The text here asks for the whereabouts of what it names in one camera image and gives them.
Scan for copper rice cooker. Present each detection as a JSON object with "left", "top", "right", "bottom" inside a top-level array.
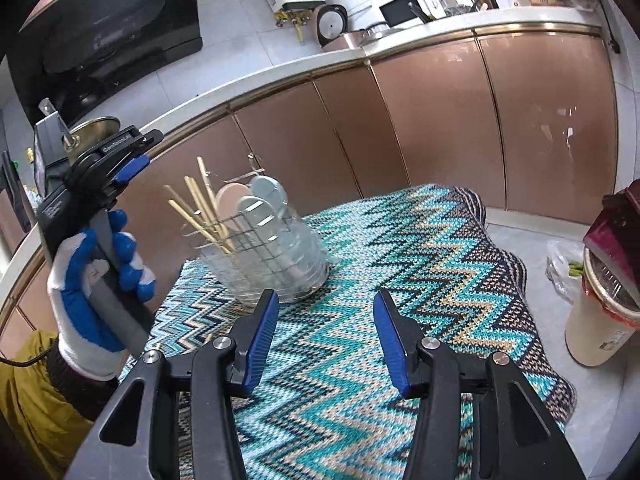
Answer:
[{"left": 312, "top": 2, "right": 364, "bottom": 52}]

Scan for wire utensil holder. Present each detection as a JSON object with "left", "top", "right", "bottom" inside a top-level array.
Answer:
[{"left": 180, "top": 152, "right": 331, "bottom": 307}]

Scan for yellow garment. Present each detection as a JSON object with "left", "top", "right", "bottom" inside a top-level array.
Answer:
[{"left": 0, "top": 330, "right": 97, "bottom": 472}]

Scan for peach ceramic spoon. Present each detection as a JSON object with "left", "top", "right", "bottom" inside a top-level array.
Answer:
[{"left": 215, "top": 183, "right": 251, "bottom": 234}]

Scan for plastic bag with greens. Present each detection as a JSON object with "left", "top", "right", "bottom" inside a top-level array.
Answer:
[{"left": 544, "top": 239, "right": 587, "bottom": 304}]

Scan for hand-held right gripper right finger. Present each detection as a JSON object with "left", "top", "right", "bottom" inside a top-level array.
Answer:
[{"left": 374, "top": 289, "right": 586, "bottom": 480}]

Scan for white microwave oven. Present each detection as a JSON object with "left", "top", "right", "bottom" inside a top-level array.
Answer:
[{"left": 378, "top": 0, "right": 432, "bottom": 29}]

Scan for person's left forearm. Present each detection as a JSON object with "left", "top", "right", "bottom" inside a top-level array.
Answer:
[{"left": 47, "top": 344, "right": 124, "bottom": 424}]

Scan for zigzag knitted blanket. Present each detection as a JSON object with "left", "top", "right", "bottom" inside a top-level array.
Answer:
[{"left": 120, "top": 182, "right": 579, "bottom": 480}]

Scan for black range hood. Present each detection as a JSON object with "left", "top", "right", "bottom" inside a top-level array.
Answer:
[{"left": 5, "top": 0, "right": 203, "bottom": 127}]

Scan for metal wok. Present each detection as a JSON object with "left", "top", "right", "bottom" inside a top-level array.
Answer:
[{"left": 65, "top": 116, "right": 122, "bottom": 157}]

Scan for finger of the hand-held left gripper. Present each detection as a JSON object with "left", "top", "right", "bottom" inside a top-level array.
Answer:
[
  {"left": 107, "top": 154, "right": 151, "bottom": 196},
  {"left": 66, "top": 127, "right": 165, "bottom": 182}
]

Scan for copper kitchen cabinet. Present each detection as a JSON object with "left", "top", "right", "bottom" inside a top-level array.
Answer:
[{"left": 0, "top": 22, "right": 622, "bottom": 361}]

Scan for brass gas valves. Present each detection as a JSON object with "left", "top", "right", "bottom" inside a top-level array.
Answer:
[{"left": 273, "top": 9, "right": 312, "bottom": 44}]

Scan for person's left hand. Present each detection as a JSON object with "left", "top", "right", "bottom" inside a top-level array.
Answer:
[{"left": 46, "top": 209, "right": 157, "bottom": 382}]

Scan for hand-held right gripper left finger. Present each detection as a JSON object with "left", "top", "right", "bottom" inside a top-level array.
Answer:
[{"left": 65, "top": 289, "right": 280, "bottom": 480}]

